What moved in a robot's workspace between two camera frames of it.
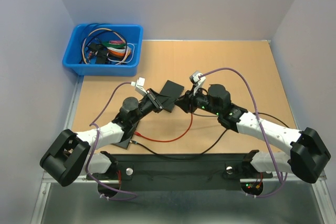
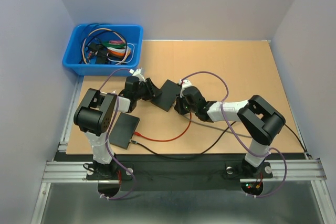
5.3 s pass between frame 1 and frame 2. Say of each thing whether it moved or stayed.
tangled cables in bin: stayed
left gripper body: moved
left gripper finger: moved
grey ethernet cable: moved
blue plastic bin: stayed
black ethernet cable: stayed
